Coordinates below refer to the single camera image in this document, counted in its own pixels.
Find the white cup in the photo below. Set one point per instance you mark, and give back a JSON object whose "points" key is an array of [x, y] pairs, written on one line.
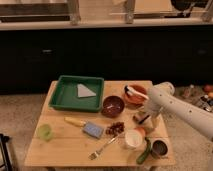
{"points": [[133, 139]]}

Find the black stand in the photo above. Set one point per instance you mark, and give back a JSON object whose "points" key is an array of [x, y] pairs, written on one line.
{"points": [[6, 165]]}

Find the wooden table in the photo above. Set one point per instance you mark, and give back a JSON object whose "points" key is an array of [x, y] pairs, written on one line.
{"points": [[70, 147]]}

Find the blue sponge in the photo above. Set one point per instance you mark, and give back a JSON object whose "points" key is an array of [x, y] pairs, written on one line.
{"points": [[93, 130]]}

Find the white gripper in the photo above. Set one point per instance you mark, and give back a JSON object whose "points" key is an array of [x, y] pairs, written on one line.
{"points": [[153, 110]]}

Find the small green cup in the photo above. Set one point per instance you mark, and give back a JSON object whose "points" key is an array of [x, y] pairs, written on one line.
{"points": [[44, 132]]}

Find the orange bowl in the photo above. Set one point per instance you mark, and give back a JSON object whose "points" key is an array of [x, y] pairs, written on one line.
{"points": [[132, 98]]}

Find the brown nut cluster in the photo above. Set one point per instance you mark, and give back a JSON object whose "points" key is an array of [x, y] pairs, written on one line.
{"points": [[115, 128]]}

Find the metal cup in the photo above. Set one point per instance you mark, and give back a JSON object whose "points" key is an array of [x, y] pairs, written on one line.
{"points": [[159, 149]]}

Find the brown and black eraser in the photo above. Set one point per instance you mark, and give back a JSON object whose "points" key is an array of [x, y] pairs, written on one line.
{"points": [[140, 117]]}

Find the red tomato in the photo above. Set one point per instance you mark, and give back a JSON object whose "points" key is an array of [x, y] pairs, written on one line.
{"points": [[141, 130]]}

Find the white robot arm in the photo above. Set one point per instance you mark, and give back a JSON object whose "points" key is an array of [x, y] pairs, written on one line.
{"points": [[161, 96]]}

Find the silver fork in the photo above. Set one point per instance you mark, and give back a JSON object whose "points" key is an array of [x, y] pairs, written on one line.
{"points": [[98, 152]]}

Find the green plastic tray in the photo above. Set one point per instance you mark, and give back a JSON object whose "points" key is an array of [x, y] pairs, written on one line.
{"points": [[65, 94]]}

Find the dark red bowl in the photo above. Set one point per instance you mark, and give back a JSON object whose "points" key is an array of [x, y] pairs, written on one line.
{"points": [[112, 106]]}

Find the green cucumber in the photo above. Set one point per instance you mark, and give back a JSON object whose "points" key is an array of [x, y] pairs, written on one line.
{"points": [[146, 152]]}

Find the grey triangular cloth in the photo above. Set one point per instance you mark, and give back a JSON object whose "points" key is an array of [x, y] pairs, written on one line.
{"points": [[83, 91]]}

